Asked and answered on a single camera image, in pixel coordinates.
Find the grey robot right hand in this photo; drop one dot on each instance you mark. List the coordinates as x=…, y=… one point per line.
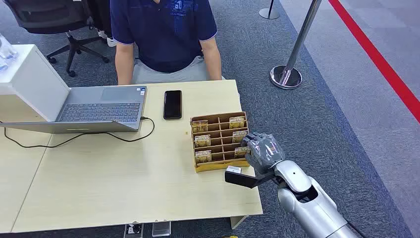
x=264, y=152

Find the yellow hotel key card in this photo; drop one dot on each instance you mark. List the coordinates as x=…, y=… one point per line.
x=237, y=122
x=239, y=136
x=202, y=141
x=203, y=157
x=200, y=126
x=241, y=152

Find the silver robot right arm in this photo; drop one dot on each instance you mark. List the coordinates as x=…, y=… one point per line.
x=315, y=203

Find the person's left forearm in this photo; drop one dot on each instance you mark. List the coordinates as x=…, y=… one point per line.
x=211, y=60

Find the person's right forearm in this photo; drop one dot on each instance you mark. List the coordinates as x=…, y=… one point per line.
x=124, y=65

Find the brown cardboard card holder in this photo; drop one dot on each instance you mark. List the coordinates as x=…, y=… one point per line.
x=219, y=144

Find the person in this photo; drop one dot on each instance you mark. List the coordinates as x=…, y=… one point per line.
x=164, y=36
x=101, y=16

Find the pale desk leg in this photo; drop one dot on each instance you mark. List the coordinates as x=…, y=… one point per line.
x=238, y=222

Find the black smartphone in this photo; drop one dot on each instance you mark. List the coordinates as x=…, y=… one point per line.
x=172, y=104

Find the metal floor plate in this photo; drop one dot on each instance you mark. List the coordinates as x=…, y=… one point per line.
x=161, y=229

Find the red floor tape line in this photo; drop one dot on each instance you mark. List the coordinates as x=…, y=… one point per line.
x=377, y=59

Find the floor power socket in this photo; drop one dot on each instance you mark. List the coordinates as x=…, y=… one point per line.
x=133, y=230

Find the grey laptop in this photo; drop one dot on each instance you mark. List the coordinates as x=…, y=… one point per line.
x=98, y=111

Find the white box cabinet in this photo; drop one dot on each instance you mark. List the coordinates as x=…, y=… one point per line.
x=32, y=85

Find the black office chair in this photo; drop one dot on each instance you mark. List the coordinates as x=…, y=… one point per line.
x=42, y=16

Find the clear plastic water bottle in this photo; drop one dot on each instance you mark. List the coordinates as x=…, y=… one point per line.
x=6, y=49
x=2, y=64

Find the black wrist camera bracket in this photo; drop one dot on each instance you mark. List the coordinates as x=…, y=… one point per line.
x=244, y=180

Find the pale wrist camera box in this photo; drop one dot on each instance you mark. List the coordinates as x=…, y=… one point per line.
x=234, y=169

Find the chrome stanchion post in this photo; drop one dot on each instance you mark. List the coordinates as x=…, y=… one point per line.
x=297, y=49
x=269, y=13

